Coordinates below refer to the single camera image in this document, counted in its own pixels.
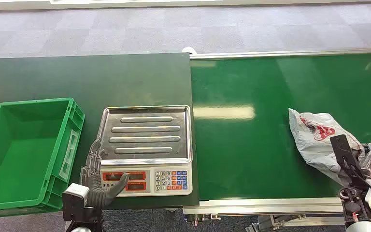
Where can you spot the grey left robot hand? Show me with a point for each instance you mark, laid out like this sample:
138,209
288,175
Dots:
91,174

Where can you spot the grey plastic mailer package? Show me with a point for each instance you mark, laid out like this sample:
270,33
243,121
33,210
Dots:
313,141

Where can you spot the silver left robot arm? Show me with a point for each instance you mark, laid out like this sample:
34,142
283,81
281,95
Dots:
102,199

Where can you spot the green conveyor belt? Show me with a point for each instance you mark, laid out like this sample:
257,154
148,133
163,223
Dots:
252,144

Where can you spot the white conveyor roller cap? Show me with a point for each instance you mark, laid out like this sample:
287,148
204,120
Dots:
188,50

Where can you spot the electronic scale with steel tray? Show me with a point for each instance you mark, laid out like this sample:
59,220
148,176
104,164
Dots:
147,134

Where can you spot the green plastic crate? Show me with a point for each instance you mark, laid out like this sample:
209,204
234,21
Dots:
22,160

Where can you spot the white skirting strip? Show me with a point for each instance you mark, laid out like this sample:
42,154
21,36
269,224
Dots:
12,4

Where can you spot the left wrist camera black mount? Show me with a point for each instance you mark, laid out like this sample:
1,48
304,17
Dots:
76,190

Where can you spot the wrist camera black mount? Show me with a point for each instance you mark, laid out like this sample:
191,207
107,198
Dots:
76,190
344,149

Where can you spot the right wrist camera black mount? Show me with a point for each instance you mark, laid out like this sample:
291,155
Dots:
344,149

